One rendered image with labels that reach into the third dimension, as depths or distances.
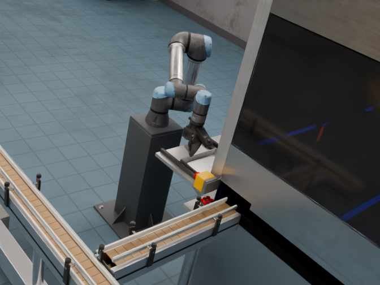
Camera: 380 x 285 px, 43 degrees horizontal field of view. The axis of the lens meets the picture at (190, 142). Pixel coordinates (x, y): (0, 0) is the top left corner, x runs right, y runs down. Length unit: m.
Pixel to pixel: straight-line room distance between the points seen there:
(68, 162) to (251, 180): 2.16
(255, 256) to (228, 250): 0.16
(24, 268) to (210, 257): 0.86
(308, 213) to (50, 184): 2.24
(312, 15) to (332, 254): 0.89
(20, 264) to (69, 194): 1.37
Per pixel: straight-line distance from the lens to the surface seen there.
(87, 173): 3.84
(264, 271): 2.21
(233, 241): 2.27
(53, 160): 3.96
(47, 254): 1.87
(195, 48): 2.69
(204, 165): 2.53
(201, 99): 2.32
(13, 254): 2.36
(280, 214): 2.03
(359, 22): 1.71
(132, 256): 1.85
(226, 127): 2.11
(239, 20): 7.59
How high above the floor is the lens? 2.21
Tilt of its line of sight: 29 degrees down
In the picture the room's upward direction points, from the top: 14 degrees clockwise
